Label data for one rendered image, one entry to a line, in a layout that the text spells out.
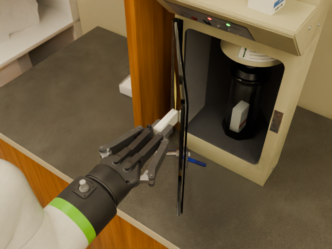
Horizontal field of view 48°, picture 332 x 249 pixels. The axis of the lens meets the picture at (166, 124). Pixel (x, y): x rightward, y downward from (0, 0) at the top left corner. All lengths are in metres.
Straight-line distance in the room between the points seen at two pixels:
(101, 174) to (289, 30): 0.40
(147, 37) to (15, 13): 1.01
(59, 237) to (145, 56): 0.56
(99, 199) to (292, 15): 0.46
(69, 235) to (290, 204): 0.71
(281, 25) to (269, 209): 0.58
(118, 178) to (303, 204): 0.65
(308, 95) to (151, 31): 0.68
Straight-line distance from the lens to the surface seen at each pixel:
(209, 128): 1.17
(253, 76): 1.00
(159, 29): 1.00
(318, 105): 1.44
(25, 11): 1.88
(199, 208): 1.08
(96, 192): 0.61
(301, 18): 0.73
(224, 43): 0.96
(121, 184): 0.64
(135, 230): 1.20
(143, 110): 1.08
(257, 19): 0.70
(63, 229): 0.59
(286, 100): 0.91
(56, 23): 1.92
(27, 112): 1.41
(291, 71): 0.86
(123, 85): 1.38
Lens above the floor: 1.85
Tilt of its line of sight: 45 degrees down
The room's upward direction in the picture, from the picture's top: straight up
